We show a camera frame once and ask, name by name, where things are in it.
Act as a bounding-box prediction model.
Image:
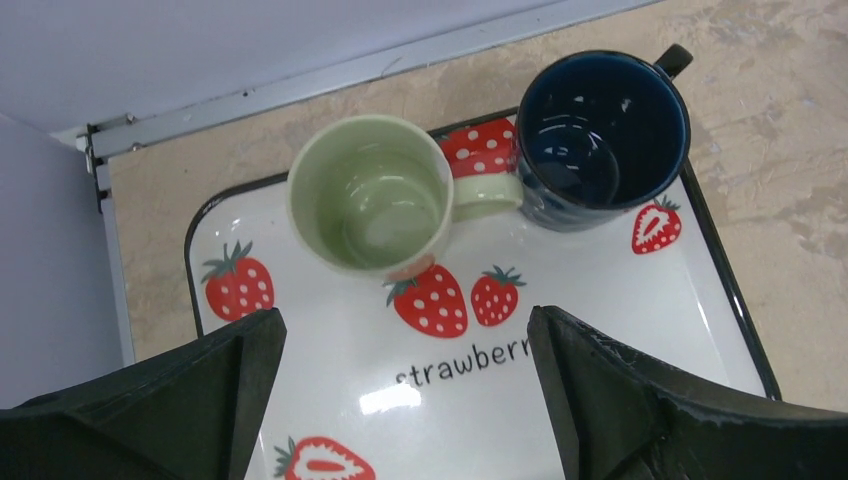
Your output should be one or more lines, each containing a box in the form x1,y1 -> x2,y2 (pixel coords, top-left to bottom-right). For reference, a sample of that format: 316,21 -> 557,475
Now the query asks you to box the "pale green mug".
287,114 -> 524,283

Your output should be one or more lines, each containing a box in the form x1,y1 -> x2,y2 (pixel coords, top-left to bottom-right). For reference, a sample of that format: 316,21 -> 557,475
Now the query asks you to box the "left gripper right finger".
528,306 -> 847,479

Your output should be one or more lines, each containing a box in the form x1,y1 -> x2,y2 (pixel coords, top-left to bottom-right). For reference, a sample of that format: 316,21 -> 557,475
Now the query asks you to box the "strawberry print tray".
183,106 -> 783,480

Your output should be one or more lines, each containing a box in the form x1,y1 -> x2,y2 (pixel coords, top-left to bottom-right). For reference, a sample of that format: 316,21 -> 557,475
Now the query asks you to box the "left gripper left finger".
1,308 -> 286,479

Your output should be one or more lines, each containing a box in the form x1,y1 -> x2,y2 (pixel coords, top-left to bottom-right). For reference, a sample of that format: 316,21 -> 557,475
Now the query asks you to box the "navy blue mug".
513,44 -> 693,233

